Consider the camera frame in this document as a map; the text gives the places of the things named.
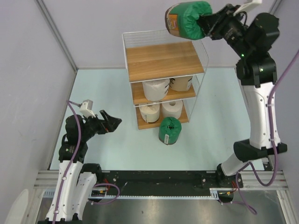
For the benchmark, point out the white wire shelf rack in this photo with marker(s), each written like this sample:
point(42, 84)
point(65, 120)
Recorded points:
point(155, 37)

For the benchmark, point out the wooden shelf board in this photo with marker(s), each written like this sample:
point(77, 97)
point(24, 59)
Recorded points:
point(162, 61)
point(142, 125)
point(139, 97)

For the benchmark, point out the bottom wooden shelf board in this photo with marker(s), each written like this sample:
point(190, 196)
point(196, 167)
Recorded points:
point(142, 125)

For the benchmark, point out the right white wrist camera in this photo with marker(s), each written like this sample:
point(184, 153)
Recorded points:
point(246, 7)

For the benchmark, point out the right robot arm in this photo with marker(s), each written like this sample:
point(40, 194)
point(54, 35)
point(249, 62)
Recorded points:
point(257, 74)

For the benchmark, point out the top wooden shelf board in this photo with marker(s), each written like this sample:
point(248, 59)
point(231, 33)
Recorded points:
point(162, 61)

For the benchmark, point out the middle wooden shelf board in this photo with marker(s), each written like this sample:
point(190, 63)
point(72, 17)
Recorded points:
point(139, 97)

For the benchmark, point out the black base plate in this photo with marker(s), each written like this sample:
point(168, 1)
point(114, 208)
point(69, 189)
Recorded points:
point(168, 180)

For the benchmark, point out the cream paper roll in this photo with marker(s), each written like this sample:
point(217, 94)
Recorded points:
point(150, 113)

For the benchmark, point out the green roll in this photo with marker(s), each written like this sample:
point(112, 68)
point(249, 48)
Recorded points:
point(181, 19)
point(169, 130)

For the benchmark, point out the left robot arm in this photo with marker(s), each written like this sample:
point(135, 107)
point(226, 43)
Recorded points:
point(76, 178)

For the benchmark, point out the white slotted cable duct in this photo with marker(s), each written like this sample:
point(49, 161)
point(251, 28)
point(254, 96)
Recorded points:
point(201, 194)

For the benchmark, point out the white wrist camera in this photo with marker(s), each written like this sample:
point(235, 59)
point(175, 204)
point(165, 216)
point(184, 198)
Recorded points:
point(86, 109)
point(246, 7)

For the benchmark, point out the tan paper roll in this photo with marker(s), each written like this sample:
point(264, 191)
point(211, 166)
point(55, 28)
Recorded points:
point(181, 83)

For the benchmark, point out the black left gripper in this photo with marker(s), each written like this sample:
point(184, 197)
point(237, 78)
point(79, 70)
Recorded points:
point(113, 122)

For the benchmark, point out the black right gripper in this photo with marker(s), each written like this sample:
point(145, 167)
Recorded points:
point(213, 24)

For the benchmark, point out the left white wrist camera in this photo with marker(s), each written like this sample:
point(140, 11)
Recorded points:
point(86, 109)

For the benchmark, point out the unwrapped white paper roll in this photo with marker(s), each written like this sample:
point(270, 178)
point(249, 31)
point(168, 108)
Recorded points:
point(172, 109)

